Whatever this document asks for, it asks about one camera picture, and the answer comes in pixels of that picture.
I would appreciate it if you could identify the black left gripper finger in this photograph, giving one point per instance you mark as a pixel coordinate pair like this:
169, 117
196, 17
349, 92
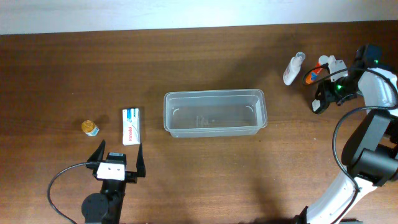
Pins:
140, 165
97, 156

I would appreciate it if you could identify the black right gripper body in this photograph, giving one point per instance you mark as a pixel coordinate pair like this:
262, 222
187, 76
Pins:
323, 97

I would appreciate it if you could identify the orange tube white cap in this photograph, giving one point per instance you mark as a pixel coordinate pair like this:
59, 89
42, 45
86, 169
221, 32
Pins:
314, 73

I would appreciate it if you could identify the white lotion bottle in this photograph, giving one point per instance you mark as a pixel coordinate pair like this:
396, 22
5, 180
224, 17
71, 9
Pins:
293, 68

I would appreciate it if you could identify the dark syrup bottle white cap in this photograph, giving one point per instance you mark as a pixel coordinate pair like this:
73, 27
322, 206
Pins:
316, 106

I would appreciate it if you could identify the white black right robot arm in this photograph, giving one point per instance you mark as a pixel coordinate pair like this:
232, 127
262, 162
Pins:
365, 164

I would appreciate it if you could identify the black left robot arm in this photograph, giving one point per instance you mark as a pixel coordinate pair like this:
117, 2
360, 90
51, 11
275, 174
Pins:
106, 205

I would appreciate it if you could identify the clear plastic container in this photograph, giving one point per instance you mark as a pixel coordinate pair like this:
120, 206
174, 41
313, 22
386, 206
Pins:
214, 113

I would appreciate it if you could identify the small gold lid jar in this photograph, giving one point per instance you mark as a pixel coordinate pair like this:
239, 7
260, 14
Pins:
89, 128

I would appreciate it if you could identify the white Panadol medicine box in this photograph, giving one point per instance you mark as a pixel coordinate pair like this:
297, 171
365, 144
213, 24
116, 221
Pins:
131, 126

